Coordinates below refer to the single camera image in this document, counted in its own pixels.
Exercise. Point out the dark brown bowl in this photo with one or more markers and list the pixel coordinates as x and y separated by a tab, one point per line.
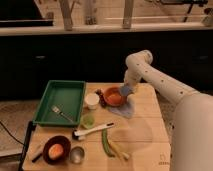
65	142

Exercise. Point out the red orange bowl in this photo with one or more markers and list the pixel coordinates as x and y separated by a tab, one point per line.
113	98

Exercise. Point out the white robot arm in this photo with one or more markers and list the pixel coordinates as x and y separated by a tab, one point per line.
192	136

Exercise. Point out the blue sponge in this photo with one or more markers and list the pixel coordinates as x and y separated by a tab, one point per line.
125	91

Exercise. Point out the orange fruit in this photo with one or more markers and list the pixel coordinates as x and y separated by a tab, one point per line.
55	151

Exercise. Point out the small silver metal cup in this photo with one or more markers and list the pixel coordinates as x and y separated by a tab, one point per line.
77	155

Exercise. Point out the white black dish brush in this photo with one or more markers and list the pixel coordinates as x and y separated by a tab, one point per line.
77	134

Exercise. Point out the green bean pod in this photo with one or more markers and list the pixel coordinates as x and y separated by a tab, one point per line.
105	144

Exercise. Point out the white paper cup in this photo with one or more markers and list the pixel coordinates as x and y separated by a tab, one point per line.
92	101

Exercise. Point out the green plastic tray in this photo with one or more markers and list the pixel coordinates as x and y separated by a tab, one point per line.
68	96

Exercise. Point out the black table clamp bar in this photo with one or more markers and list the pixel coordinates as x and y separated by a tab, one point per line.
30	128

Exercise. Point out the light blue cloth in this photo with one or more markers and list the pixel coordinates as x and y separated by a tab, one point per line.
126	110

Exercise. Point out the yellowish white gripper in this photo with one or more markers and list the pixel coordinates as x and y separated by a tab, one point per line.
131	87

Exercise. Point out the black marker pen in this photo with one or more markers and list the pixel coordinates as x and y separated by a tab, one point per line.
36	157

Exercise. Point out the dark red grapes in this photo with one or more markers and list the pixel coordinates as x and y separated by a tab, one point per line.
100	94

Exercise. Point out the silver fork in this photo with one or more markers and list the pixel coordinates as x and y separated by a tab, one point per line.
56	110

